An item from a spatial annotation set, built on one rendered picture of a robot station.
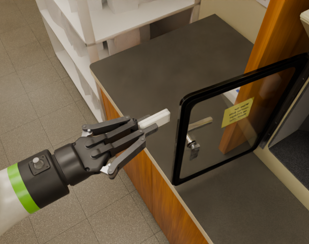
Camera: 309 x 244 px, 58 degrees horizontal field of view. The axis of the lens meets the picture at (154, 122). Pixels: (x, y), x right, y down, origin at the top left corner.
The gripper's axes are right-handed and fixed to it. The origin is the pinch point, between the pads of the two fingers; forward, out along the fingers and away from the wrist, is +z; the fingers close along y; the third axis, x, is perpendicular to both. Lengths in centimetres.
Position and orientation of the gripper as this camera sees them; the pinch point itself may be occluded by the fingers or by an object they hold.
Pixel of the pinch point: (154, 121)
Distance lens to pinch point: 58.1
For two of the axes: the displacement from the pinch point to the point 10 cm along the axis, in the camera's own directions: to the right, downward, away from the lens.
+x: 0.0, 5.8, 8.1
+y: -5.3, -6.9, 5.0
